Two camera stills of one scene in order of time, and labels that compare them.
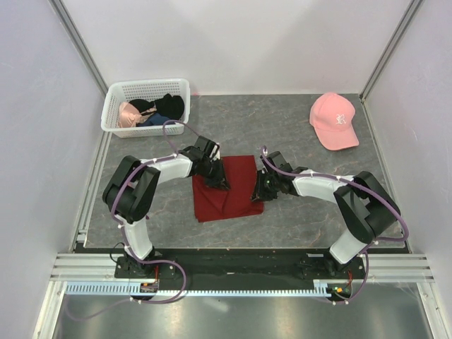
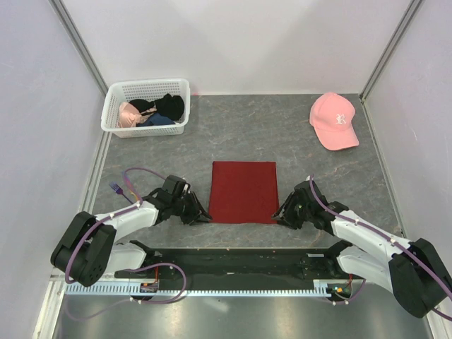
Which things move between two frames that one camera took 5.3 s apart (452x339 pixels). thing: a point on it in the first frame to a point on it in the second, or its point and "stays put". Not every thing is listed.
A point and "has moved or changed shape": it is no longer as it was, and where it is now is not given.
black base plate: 169,270 stays put
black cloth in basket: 171,106 stays put
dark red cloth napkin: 212,203 has moved or changed shape
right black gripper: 262,194 to 285,215
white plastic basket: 119,92 stays put
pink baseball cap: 332,116 stays put
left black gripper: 219,181 to 197,212
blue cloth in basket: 156,119 stays put
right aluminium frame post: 390,49 stays put
